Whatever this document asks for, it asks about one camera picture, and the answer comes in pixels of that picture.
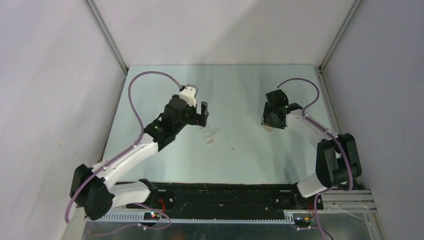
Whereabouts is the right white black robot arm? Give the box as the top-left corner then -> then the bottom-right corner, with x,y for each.
261,89 -> 362,209

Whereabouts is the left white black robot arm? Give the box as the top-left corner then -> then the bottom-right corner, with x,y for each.
69,94 -> 209,221

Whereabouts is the clear three-cell pill organizer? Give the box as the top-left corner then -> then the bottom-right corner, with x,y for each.
201,126 -> 215,145

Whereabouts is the left circuit board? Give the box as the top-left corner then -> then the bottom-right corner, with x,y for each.
143,211 -> 162,221

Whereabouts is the circuit board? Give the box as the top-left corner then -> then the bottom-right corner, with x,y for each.
143,211 -> 162,221
293,216 -> 314,229

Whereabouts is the right circuit board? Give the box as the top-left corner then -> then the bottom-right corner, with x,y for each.
293,216 -> 314,229

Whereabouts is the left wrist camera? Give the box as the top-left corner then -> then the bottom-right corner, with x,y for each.
179,84 -> 198,107

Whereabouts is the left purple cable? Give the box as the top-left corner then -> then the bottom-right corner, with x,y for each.
64,71 -> 183,224

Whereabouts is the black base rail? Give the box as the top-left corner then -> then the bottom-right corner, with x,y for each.
141,182 -> 324,221

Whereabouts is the white slotted cable duct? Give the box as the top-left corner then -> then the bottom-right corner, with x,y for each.
99,211 -> 296,224

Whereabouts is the aluminium right frame post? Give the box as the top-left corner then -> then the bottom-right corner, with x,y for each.
318,0 -> 364,75

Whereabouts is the aluminium frame post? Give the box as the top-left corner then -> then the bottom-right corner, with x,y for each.
318,0 -> 364,75
83,0 -> 129,74

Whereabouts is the aluminium left frame post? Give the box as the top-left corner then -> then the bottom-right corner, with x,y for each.
83,0 -> 129,74

